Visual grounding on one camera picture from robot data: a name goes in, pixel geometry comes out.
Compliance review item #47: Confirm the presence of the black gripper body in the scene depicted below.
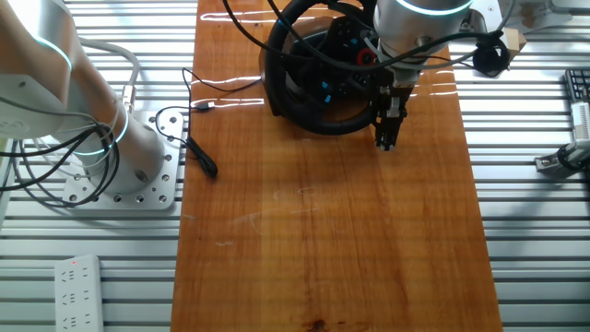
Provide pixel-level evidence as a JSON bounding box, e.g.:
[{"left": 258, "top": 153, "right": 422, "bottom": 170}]
[{"left": 376, "top": 81, "right": 416, "bottom": 116}]

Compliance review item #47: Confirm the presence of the black racing steering wheel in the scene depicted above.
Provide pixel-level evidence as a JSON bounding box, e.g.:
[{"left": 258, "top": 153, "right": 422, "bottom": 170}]
[{"left": 265, "top": 0, "right": 393, "bottom": 136}]

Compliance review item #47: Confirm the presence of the brown wooden board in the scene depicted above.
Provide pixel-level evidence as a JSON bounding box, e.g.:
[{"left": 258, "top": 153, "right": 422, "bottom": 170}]
[{"left": 170, "top": 0, "right": 504, "bottom": 332}]

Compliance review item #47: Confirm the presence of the tan cardboard box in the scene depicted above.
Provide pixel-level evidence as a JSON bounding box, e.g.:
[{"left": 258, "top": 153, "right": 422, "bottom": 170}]
[{"left": 500, "top": 27, "right": 528, "bottom": 54}]

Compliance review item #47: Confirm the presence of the black keyboard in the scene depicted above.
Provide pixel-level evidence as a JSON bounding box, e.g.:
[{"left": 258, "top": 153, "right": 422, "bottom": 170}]
[{"left": 564, "top": 68, "right": 590, "bottom": 103}]

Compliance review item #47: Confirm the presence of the silver robot mounting plate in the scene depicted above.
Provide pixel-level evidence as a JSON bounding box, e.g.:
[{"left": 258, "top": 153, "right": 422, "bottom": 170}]
[{"left": 62, "top": 110, "right": 185, "bottom": 211}]

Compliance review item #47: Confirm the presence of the white power strip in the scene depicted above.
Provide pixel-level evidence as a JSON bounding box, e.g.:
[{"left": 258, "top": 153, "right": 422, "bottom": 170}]
[{"left": 53, "top": 255, "right": 105, "bottom": 332}]

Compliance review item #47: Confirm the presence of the thin grey gripper cable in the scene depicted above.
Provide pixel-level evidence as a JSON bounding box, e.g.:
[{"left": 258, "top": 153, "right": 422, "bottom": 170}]
[{"left": 400, "top": 0, "right": 517, "bottom": 73}]

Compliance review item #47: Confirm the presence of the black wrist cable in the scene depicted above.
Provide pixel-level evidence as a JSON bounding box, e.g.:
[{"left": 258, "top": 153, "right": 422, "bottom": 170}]
[{"left": 220, "top": 0, "right": 513, "bottom": 77}]

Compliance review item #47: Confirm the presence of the black USB cable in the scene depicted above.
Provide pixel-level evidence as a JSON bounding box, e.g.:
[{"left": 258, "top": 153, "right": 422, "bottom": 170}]
[{"left": 154, "top": 67, "right": 264, "bottom": 180}]

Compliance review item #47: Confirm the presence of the silver rod with bracket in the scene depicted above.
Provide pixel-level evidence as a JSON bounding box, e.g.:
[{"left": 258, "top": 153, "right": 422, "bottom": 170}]
[{"left": 534, "top": 139, "right": 590, "bottom": 180}]

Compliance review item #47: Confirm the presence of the silver ribbed camera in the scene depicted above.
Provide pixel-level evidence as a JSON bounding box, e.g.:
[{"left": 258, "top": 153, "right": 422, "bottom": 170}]
[{"left": 570, "top": 101, "right": 590, "bottom": 141}]

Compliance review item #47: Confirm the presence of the thick grey robot cable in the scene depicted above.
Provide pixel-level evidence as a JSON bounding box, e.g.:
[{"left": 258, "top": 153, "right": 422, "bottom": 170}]
[{"left": 77, "top": 37, "right": 142, "bottom": 114}]

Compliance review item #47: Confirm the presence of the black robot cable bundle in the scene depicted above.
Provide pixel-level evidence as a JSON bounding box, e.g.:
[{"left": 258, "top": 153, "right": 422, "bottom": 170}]
[{"left": 0, "top": 122, "right": 122, "bottom": 208}]

